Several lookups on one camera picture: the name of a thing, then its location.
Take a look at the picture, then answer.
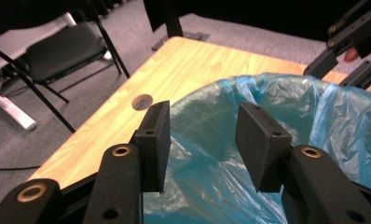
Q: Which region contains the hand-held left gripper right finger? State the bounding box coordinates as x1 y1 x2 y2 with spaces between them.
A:
235 102 294 193

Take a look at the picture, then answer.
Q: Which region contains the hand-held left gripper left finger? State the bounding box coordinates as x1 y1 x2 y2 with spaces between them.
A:
129 100 172 194

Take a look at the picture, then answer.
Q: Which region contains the blue plastic bag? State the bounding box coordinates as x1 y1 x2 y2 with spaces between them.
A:
143 73 371 224

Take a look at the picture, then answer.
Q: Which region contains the black stand with base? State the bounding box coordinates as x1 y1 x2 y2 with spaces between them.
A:
143 0 211 52

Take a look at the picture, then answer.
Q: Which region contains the black folding chair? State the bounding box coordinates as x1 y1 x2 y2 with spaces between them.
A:
0 0 131 134

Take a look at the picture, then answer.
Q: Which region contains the thin black floor cable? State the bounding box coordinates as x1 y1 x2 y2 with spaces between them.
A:
0 165 42 172

